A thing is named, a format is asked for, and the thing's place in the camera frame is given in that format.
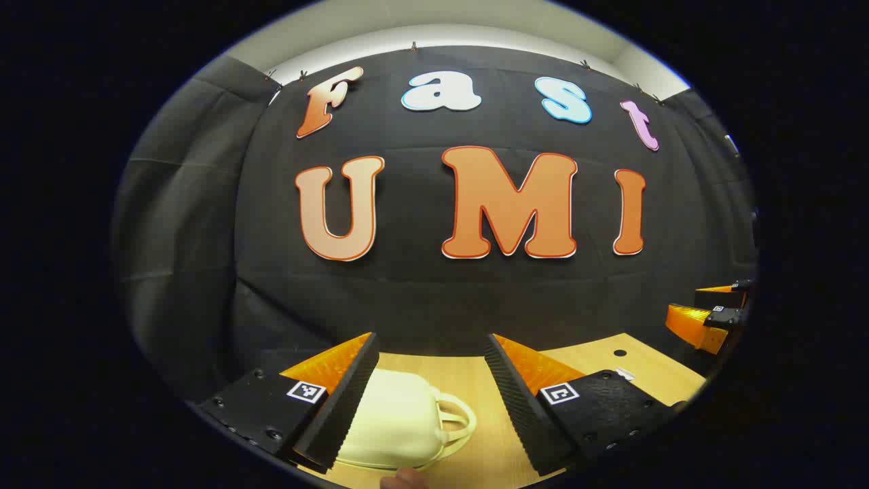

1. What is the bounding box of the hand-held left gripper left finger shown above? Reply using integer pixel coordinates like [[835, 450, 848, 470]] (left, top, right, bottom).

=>
[[197, 331, 381, 475]]

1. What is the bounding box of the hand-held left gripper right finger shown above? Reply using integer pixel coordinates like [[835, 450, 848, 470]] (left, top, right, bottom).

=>
[[484, 333, 686, 476]]

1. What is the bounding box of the cream yellow suitcase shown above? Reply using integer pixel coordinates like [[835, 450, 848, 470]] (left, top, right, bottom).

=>
[[336, 369, 477, 471]]

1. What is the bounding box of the black backdrop cloth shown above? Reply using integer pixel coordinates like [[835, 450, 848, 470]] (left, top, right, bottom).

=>
[[112, 44, 760, 401]]

